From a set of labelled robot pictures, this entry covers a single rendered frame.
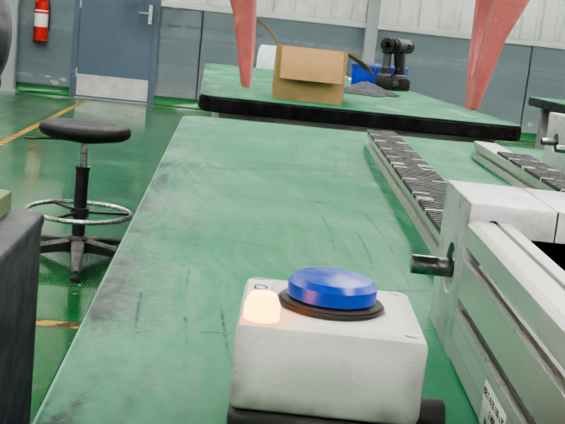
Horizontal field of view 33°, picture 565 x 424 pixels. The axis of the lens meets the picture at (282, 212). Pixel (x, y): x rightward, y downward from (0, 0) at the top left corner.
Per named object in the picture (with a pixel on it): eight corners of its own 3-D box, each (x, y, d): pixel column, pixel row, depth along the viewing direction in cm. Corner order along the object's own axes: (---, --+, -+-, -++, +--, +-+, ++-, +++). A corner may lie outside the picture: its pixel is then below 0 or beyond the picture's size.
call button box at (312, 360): (234, 389, 48) (247, 268, 47) (427, 410, 48) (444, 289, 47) (222, 459, 40) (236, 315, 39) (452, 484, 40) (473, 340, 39)
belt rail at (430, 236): (365, 146, 170) (367, 129, 169) (388, 148, 170) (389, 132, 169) (447, 281, 75) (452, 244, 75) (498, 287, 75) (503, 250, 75)
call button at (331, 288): (285, 301, 45) (289, 260, 44) (369, 310, 45) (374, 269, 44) (283, 326, 41) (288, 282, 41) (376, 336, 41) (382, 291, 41)
